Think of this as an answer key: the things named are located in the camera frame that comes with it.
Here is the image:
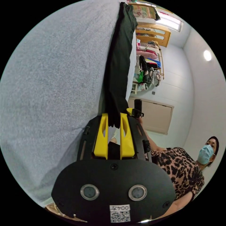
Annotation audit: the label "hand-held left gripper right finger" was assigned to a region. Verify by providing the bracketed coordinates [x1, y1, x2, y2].
[120, 113, 136, 160]

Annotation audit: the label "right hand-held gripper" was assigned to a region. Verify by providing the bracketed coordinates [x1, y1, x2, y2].
[126, 108, 145, 119]

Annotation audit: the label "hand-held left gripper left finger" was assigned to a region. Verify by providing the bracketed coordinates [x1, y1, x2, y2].
[94, 113, 109, 160]

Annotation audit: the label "black pants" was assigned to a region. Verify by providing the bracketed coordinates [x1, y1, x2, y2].
[103, 2, 139, 128]

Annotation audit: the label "person's left forearm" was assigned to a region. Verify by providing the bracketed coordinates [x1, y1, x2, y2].
[164, 191, 194, 218]

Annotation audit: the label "person's right forearm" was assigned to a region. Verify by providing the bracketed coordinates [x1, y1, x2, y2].
[140, 123, 162, 152]

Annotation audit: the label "beige door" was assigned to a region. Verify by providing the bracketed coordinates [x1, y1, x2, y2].
[128, 97, 175, 136]

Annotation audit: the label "clothes rack with garments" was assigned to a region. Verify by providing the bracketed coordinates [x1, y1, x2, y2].
[133, 40, 165, 92]

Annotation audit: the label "person's body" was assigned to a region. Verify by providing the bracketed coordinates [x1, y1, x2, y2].
[150, 136, 220, 203]

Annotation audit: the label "bed with grey-blue sheet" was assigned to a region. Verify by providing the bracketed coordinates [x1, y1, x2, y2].
[0, 0, 137, 209]

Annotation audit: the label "wooden cupboard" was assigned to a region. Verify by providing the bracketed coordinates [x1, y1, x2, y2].
[135, 22, 171, 48]

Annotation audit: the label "round ceiling lamp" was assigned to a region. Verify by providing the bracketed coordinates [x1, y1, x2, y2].
[203, 50, 212, 62]

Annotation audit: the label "window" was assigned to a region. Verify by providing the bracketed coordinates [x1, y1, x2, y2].
[155, 8, 182, 32]

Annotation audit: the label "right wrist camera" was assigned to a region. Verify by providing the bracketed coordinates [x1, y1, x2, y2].
[134, 99, 143, 112]

